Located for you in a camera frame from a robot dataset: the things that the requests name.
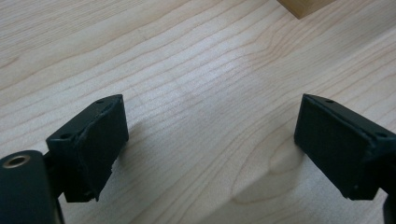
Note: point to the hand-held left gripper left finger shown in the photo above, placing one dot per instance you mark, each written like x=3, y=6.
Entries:
x=90, y=149

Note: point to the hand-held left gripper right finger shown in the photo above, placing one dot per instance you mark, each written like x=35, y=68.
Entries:
x=336, y=146

